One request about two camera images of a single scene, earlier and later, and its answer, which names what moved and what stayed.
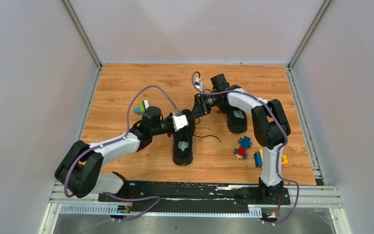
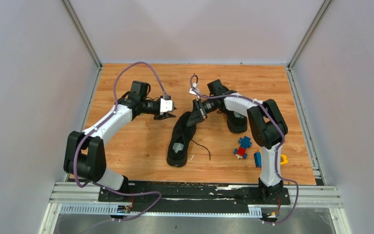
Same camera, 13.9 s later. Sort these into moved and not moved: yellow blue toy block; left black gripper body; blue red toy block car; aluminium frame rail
Moved: left black gripper body
Not moved: blue red toy block car; yellow blue toy block; aluminium frame rail
